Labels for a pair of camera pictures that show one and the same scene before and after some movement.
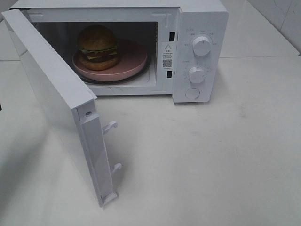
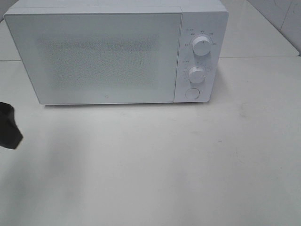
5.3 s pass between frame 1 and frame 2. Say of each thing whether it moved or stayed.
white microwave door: moved
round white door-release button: stayed
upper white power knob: stayed
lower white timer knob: stayed
